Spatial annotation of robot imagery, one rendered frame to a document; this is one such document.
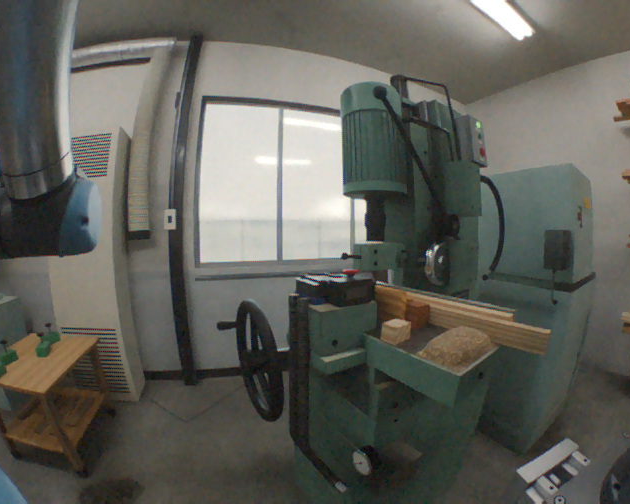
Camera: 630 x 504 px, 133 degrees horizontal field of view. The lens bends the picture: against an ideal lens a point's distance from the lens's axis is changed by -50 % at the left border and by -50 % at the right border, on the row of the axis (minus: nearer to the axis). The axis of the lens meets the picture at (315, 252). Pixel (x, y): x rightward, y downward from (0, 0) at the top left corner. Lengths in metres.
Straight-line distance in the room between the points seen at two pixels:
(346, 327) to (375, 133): 0.46
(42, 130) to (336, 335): 0.51
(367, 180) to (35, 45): 0.64
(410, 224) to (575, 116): 2.44
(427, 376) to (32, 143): 0.54
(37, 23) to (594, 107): 3.00
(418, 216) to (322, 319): 0.42
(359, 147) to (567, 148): 2.43
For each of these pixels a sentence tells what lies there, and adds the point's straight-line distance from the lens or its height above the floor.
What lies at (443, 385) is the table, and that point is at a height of 0.87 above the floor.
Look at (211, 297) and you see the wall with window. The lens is 1.97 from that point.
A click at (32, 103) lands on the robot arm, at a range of 0.24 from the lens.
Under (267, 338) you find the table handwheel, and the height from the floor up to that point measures 0.91.
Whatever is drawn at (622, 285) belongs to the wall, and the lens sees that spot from 2.71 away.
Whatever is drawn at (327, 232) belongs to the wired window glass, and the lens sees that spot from 2.16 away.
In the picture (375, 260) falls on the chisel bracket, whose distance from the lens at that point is 0.69.
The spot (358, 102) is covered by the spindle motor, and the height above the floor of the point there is 1.44.
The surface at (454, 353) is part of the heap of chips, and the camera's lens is 0.43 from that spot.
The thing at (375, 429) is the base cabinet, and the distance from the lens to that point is 0.62.
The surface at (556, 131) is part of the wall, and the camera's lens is 2.97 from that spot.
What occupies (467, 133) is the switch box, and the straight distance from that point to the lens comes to 0.91.
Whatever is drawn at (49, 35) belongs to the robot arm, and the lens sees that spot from 0.23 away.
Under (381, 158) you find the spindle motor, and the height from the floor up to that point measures 1.28.
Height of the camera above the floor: 1.09
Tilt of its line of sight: 4 degrees down
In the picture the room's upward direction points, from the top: straight up
